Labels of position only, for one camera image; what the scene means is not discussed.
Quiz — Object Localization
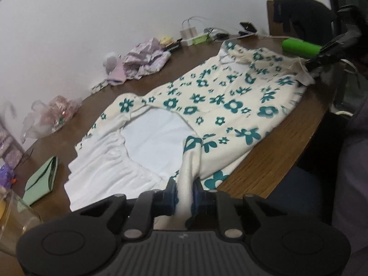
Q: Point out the cream green-flowered garment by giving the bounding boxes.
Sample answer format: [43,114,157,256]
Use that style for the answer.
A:
[64,42,314,230]

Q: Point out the bright green roll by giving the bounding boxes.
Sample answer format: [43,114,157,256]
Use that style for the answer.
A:
[281,39,322,59]

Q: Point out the black office chair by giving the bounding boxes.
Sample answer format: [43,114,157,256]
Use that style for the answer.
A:
[273,0,368,113]

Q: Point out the phone on black stand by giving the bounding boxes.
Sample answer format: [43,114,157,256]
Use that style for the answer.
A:
[238,22,257,36]

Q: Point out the green fabric pouch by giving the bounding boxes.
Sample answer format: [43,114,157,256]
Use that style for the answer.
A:
[23,156,59,206]

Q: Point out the green translucent case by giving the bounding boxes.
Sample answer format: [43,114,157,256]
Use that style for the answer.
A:
[192,34,212,45]

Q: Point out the white hair clip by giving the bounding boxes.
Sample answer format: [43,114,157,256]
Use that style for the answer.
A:
[90,80,109,94]

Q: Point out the white charger adapter right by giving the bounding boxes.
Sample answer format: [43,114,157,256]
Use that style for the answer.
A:
[188,27,198,38]

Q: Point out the white charger adapter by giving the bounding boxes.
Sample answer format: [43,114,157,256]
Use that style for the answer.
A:
[188,27,198,38]
[180,29,192,40]

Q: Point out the white power strip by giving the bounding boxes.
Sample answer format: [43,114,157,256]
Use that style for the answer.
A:
[181,38,195,46]

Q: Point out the pink folded garment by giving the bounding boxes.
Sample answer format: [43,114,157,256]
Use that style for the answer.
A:
[107,63,127,86]

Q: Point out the white charger adapter left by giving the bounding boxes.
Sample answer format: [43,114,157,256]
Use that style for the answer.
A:
[180,29,192,40]

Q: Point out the clear glass jar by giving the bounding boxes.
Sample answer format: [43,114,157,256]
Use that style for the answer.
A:
[0,187,42,257]

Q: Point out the clear plastic snack bag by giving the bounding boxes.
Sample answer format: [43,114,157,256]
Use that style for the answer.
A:
[20,95,82,144]

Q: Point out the dark gift box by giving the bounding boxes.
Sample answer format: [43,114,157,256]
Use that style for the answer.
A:
[164,40,182,53]

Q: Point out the purple floral folded garment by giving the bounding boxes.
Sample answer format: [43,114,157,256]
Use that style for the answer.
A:
[122,38,171,80]

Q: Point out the white knit plush toy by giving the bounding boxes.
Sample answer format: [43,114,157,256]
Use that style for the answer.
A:
[103,52,121,74]

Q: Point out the purple knit vase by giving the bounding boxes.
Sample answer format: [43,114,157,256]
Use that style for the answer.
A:
[0,125,23,169]

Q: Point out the yellow snack box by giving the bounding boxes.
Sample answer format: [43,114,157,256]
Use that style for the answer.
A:
[160,36,175,47]

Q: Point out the black plug cable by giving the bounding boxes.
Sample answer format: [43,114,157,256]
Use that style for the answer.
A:
[205,27,231,41]

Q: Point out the white charging cable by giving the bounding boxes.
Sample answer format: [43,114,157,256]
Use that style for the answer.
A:
[181,15,288,39]

